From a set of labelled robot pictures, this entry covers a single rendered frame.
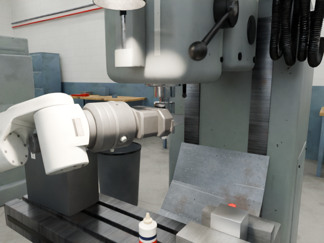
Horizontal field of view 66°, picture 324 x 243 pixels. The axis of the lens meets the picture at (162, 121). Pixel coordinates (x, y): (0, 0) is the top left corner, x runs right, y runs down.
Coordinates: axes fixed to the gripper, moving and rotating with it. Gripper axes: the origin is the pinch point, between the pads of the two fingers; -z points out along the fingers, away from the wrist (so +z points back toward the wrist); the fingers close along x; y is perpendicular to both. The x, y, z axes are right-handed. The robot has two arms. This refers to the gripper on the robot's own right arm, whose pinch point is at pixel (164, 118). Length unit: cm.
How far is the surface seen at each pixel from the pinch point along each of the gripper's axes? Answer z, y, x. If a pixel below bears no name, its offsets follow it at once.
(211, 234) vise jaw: 0.8, 20.7, -14.6
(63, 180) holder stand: 12.2, 20.6, 29.4
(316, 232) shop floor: -196, 121, 17
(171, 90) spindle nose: 0.1, -6.3, -2.4
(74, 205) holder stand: 10.0, 28.6, 28.4
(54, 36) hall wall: -244, -130, 749
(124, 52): 12.7, -13.0, -3.5
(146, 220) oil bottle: 5.5, 22.1, -0.7
